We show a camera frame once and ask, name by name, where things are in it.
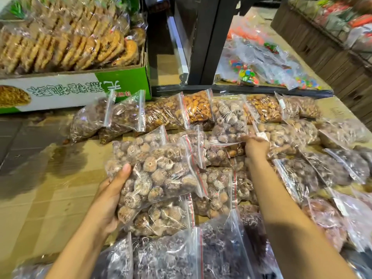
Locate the person's right hand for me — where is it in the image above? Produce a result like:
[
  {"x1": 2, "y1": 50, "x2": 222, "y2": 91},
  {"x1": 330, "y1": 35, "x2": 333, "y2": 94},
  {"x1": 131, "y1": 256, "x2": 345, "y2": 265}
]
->
[{"x1": 243, "y1": 136, "x2": 271, "y2": 165}]

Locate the person's left hand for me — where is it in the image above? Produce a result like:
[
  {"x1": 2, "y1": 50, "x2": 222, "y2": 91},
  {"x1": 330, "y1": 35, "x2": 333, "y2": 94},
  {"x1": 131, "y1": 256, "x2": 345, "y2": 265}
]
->
[{"x1": 87, "y1": 163, "x2": 133, "y2": 237}]

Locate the small zip bag dried fruit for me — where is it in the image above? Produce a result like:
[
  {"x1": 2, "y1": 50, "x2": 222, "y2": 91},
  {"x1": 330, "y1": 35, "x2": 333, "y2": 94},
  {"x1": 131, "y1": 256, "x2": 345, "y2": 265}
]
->
[{"x1": 210, "y1": 96, "x2": 251, "y2": 145}]

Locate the large zip bag dried fruit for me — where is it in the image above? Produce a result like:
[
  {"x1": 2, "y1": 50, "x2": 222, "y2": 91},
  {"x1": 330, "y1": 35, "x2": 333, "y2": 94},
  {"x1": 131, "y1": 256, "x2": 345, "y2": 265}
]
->
[{"x1": 104, "y1": 125, "x2": 208, "y2": 227}]

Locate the person's left forearm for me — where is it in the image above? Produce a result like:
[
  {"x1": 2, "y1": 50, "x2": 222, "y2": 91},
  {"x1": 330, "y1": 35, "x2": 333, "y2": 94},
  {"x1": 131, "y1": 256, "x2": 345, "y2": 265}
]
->
[{"x1": 45, "y1": 218, "x2": 120, "y2": 279}]

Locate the person's right forearm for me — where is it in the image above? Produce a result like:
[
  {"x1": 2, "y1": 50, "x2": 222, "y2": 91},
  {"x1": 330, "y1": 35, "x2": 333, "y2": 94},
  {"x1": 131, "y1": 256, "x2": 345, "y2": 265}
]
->
[{"x1": 246, "y1": 156, "x2": 360, "y2": 279}]

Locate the pile of clear snack bags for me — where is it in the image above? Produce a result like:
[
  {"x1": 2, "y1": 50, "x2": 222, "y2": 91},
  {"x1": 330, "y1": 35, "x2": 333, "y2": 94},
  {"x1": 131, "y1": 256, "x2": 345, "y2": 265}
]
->
[{"x1": 12, "y1": 89, "x2": 372, "y2": 279}]

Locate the heap of colourful candy bags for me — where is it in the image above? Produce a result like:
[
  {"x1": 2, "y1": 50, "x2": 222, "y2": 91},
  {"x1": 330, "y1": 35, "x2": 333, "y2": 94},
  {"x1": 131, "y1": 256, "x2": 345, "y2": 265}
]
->
[{"x1": 216, "y1": 14, "x2": 322, "y2": 91}]

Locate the brown cardboard sheet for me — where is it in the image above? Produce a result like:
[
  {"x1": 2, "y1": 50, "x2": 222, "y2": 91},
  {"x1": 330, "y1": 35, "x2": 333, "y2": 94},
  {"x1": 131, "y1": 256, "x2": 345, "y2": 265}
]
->
[{"x1": 0, "y1": 96, "x2": 372, "y2": 269}]

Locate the green white cardboard box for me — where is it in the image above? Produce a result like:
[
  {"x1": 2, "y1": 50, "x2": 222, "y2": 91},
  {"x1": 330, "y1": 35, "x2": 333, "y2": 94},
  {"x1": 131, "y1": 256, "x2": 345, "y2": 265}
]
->
[{"x1": 0, "y1": 64, "x2": 152, "y2": 114}]

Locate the brown wooden display crate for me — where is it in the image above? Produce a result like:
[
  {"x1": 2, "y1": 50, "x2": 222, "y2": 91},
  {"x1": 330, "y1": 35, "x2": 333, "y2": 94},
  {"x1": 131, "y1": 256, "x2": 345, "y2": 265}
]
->
[{"x1": 271, "y1": 0, "x2": 372, "y2": 132}]

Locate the stack of cookie packets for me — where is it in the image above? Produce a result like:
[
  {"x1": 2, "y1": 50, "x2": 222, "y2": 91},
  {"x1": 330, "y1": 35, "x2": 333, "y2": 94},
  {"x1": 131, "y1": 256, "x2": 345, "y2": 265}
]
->
[{"x1": 0, "y1": 0, "x2": 148, "y2": 75}]

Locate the heap of wrapped sweets packets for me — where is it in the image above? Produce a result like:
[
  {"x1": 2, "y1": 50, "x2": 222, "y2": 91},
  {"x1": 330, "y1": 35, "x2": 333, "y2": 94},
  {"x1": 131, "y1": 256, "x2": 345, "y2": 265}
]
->
[{"x1": 289, "y1": 0, "x2": 372, "y2": 51}]

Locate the black metal shelf frame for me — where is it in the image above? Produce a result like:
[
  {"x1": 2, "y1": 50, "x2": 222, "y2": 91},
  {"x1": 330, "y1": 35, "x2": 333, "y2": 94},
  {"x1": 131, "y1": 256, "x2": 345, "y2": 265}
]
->
[{"x1": 151, "y1": 0, "x2": 334, "y2": 98}]

